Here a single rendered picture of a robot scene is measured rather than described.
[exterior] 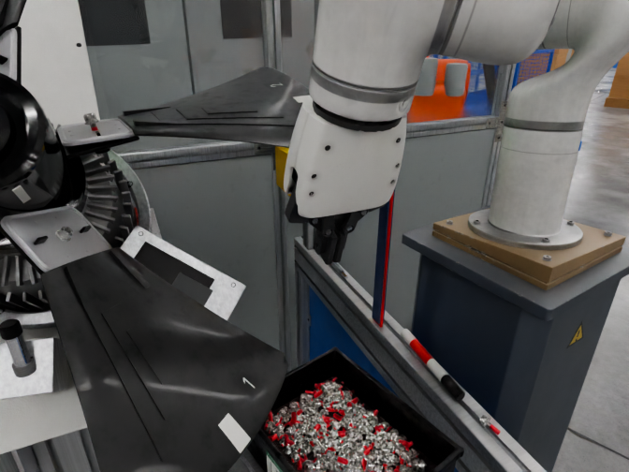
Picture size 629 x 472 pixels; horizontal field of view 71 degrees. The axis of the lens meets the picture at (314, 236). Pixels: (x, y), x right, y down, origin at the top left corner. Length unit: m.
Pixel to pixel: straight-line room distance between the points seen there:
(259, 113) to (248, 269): 0.95
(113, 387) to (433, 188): 1.40
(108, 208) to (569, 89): 0.66
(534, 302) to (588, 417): 1.31
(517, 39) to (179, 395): 0.37
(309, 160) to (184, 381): 0.23
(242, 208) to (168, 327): 0.90
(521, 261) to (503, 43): 0.49
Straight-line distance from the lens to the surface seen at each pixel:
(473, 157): 1.72
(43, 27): 0.87
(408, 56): 0.33
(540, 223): 0.82
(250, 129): 0.47
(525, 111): 0.79
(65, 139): 0.48
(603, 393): 2.13
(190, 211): 1.29
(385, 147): 0.38
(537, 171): 0.80
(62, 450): 0.83
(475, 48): 0.33
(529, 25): 0.33
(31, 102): 0.45
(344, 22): 0.32
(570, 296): 0.77
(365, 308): 0.76
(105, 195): 0.58
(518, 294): 0.74
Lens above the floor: 1.30
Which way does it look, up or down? 26 degrees down
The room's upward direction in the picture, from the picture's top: straight up
